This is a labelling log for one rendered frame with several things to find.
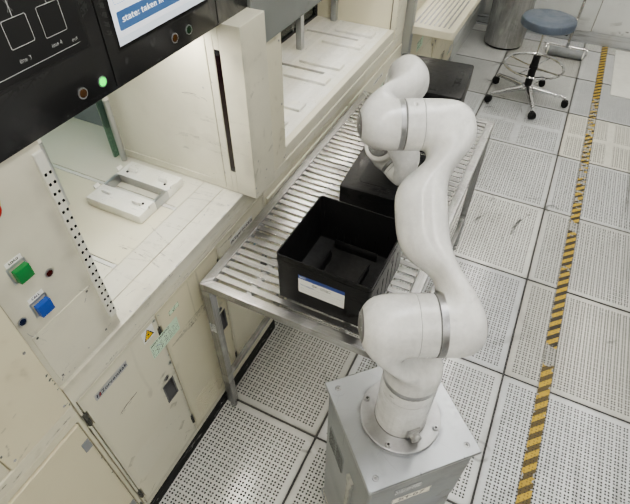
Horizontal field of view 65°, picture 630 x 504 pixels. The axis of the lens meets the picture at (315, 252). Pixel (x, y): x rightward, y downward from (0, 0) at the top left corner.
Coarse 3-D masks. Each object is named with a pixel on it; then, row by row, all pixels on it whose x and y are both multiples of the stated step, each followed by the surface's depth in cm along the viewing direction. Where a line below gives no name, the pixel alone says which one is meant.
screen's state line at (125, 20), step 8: (144, 0) 95; (152, 0) 97; (160, 0) 99; (168, 0) 101; (176, 0) 103; (128, 8) 93; (136, 8) 94; (144, 8) 96; (152, 8) 98; (160, 8) 100; (120, 16) 91; (128, 16) 93; (136, 16) 95; (144, 16) 97; (120, 24) 92; (128, 24) 94
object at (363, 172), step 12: (360, 156) 174; (420, 156) 174; (360, 168) 169; (372, 168) 169; (348, 180) 164; (360, 180) 164; (372, 180) 164; (384, 180) 164; (348, 192) 163; (360, 192) 161; (372, 192) 160; (384, 192) 160; (360, 204) 164; (372, 204) 162; (384, 204) 160
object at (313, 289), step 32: (320, 224) 155; (352, 224) 150; (384, 224) 144; (288, 256) 140; (320, 256) 153; (352, 256) 153; (384, 256) 152; (288, 288) 139; (320, 288) 132; (352, 288) 125; (384, 288) 140; (352, 320) 135
